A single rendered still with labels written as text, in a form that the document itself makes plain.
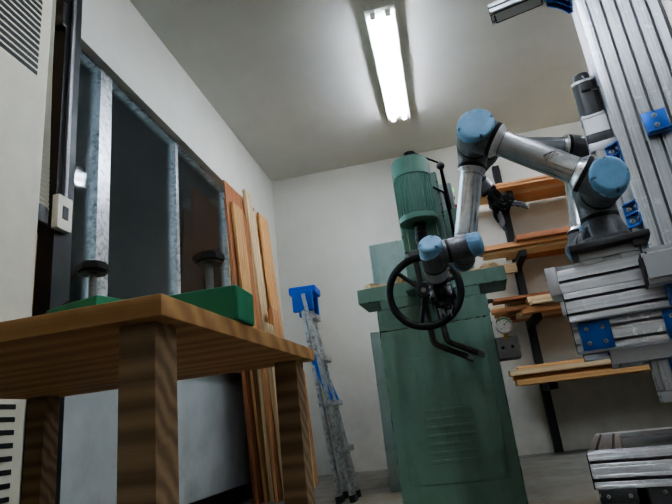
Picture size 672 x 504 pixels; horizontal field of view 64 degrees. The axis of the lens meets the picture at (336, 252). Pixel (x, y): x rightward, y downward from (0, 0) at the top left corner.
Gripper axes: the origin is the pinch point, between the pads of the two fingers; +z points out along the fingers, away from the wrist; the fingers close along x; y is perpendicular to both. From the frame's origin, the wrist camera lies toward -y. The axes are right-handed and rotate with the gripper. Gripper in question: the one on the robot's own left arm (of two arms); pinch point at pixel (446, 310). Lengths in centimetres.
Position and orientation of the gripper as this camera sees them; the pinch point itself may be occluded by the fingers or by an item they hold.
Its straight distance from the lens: 192.3
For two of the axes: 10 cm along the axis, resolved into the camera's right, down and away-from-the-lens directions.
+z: 2.9, 7.1, 6.4
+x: 9.6, -1.8, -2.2
